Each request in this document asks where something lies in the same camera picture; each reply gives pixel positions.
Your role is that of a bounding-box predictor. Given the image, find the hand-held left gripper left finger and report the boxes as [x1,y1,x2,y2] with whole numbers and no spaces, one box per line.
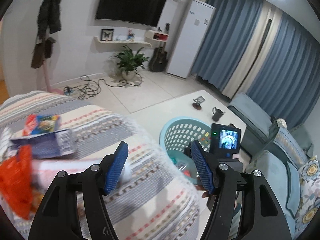
[27,141,129,240]

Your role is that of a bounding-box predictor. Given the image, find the white curved wall shelf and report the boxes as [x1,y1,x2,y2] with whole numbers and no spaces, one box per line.
[94,35,153,50]

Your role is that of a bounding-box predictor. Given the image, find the blue footstool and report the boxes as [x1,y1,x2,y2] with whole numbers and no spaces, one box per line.
[228,92,274,153]

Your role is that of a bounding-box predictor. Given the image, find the black floor cables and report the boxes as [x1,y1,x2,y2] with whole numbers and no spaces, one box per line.
[64,74,143,98]

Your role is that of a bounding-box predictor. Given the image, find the striped blanket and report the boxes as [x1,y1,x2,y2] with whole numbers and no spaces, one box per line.
[0,90,200,240]

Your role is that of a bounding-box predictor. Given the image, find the white shelf with red compartment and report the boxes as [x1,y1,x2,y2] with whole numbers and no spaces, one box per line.
[144,29,170,43]

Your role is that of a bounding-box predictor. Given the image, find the orange plastic bag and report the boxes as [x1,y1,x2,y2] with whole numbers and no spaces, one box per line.
[0,145,34,219]

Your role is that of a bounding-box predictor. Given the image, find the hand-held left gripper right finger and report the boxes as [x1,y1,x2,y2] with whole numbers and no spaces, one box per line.
[190,140,293,240]

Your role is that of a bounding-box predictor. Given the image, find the dark hanging coat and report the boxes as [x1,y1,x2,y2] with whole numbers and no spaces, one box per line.
[37,0,70,37]

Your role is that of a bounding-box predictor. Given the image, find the light blue plastic basket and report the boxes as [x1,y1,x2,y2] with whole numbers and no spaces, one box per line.
[159,116,213,188]

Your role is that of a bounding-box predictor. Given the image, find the red blue playing card box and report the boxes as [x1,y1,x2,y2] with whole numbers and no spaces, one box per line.
[23,114,62,137]

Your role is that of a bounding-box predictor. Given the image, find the black guitar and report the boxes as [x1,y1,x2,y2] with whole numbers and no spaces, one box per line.
[149,41,168,72]

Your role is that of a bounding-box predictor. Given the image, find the brown hanging bag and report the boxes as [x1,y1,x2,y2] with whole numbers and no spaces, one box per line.
[31,37,57,69]

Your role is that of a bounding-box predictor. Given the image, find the green potted plant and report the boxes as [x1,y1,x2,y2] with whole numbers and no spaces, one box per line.
[108,45,150,81]

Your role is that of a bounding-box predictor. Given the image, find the blue and beige curtains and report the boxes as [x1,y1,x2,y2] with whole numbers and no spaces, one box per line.
[190,0,320,130]

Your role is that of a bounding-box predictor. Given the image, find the striped blue cushion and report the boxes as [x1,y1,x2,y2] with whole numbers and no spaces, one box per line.
[272,125,309,171]

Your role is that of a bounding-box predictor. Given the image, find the framed butterfly picture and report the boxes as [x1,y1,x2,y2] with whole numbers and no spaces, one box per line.
[100,29,115,41]

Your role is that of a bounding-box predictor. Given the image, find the white refrigerator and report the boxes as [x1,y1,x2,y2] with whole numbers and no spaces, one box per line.
[166,0,216,80]

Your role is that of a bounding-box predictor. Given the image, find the blue white carton box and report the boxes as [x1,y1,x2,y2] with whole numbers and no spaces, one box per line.
[9,129,77,160]

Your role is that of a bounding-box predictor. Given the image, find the person's right hand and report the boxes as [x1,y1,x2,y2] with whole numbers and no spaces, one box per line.
[195,184,215,199]

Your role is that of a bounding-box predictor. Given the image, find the white tissue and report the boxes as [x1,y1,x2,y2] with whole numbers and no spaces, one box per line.
[119,164,133,183]

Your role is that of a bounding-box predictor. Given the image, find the black flat television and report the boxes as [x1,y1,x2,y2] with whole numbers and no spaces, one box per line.
[95,0,167,28]

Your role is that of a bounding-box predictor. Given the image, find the black mug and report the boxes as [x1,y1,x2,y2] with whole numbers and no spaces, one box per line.
[212,107,226,122]

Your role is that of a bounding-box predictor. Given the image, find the blue sofa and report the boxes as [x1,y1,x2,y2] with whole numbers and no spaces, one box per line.
[244,116,320,240]

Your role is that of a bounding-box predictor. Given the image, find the pink coat stand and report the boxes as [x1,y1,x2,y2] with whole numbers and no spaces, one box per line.
[43,57,64,95]

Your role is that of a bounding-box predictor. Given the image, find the floral cushion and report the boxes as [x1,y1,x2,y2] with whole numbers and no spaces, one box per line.
[294,155,320,233]

